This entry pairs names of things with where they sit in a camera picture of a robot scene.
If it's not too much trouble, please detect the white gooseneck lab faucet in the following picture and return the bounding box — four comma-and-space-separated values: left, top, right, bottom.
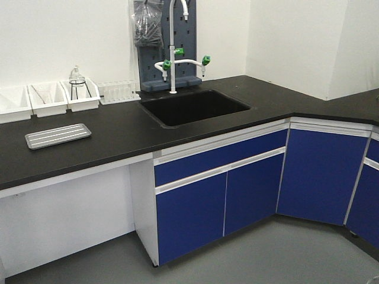
154, 0, 211, 94

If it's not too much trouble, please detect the silver metal tray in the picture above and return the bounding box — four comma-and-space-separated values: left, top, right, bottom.
25, 124, 92, 150

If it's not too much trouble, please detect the black tripod stand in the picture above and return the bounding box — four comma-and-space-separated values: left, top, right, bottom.
69, 80, 91, 99

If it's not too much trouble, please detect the blue corner cabinet door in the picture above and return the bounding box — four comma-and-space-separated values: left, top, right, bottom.
277, 129, 368, 225

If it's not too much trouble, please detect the round glass flask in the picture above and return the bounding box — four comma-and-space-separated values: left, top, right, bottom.
69, 65, 85, 87

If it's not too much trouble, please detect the clear plastic bag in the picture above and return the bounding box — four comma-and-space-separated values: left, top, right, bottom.
133, 1, 164, 48

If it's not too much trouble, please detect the grey pegboard drying rack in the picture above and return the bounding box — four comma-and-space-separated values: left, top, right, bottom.
131, 1, 197, 92

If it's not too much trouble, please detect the black lab sink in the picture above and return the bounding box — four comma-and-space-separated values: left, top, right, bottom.
141, 89, 250, 127

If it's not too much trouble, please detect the white storage bin left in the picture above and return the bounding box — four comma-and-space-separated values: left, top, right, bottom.
1, 86, 33, 124

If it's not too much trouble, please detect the white test tube rack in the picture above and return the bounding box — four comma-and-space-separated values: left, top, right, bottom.
98, 80, 140, 105

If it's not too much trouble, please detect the white storage bin right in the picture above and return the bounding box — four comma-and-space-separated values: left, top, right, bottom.
60, 78, 100, 112

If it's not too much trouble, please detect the blue cabinet door left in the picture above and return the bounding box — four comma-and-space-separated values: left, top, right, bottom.
156, 173, 227, 265

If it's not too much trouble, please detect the white storage bin middle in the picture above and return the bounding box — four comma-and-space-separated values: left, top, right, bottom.
27, 82, 68, 118

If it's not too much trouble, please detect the blue cabinet door middle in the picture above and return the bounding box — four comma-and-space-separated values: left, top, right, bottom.
224, 154, 284, 235

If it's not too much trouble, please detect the white storage bin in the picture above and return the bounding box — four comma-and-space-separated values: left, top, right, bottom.
60, 78, 100, 112
1, 86, 33, 124
27, 82, 68, 118

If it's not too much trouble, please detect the blue right cabinet door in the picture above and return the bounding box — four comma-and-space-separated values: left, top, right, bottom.
346, 139, 378, 247

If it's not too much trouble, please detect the blue cabinet drawer front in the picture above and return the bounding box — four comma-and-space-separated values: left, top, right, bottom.
154, 129, 288, 186

